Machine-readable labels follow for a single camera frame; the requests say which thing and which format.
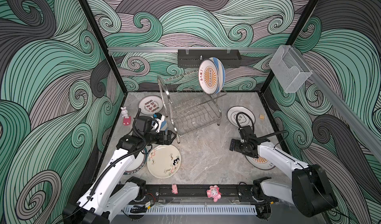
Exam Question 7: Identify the clear acrylic wall holder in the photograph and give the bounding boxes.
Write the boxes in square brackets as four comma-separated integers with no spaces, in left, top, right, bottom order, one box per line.
[269,45,312,93]

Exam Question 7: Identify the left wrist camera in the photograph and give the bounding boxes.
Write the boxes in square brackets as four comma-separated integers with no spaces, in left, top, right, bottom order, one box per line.
[133,113,166,134]

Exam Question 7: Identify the small pink figurine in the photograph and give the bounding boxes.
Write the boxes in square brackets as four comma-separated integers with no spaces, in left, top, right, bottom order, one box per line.
[171,184,178,195]

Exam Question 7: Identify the aluminium wall rail right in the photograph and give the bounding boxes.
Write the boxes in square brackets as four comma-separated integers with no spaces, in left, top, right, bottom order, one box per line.
[293,46,381,156]

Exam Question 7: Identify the white slotted cable duct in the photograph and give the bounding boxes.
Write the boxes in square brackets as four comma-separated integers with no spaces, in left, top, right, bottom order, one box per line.
[138,205,257,216]

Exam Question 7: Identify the cream plate floral drawing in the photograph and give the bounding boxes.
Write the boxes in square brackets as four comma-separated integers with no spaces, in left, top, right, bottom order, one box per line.
[147,145,182,179]

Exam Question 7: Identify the blue striped plate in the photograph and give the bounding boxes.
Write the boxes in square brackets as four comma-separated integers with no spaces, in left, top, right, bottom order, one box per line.
[156,117,168,133]
[209,57,225,94]

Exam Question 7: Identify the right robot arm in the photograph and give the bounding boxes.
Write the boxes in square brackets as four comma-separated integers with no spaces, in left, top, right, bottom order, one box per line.
[230,126,338,217]

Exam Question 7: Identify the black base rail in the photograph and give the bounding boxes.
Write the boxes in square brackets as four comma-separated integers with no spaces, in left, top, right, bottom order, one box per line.
[128,183,263,204]

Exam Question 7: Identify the white plate dark cloud motif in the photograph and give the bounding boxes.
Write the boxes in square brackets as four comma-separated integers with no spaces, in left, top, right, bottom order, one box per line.
[227,106,256,128]

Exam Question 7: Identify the white rabbit figurine pink base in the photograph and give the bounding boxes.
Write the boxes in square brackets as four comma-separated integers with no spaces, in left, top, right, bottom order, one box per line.
[121,107,131,126]

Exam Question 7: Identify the aluminium wall rail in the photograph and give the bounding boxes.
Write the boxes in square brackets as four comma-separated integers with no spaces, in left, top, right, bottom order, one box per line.
[107,46,278,54]
[293,46,381,156]

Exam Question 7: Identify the aluminium wall rail back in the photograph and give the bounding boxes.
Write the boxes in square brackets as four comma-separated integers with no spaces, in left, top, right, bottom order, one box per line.
[107,46,278,54]

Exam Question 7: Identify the pink pig toy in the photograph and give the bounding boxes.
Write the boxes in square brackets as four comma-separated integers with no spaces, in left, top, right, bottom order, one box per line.
[206,185,222,202]

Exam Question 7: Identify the black wall shelf basket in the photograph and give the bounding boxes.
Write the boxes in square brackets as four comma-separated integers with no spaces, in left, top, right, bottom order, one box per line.
[177,49,242,69]

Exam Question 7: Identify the orange sunburst plate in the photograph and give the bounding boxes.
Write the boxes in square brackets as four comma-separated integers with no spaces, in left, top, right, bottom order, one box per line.
[245,155,275,170]
[198,59,219,95]

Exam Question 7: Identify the steel wire dish rack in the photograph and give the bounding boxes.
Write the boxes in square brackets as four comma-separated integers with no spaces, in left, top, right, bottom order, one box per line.
[157,70,227,143]

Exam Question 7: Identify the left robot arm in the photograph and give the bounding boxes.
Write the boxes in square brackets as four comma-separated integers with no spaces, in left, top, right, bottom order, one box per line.
[58,130,177,224]

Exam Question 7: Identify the white plate green red rim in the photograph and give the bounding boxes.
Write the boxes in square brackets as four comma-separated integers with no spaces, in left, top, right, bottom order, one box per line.
[124,148,148,175]

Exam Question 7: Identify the white plate red characters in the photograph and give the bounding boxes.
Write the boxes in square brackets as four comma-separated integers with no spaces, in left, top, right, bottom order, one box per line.
[138,96,164,115]

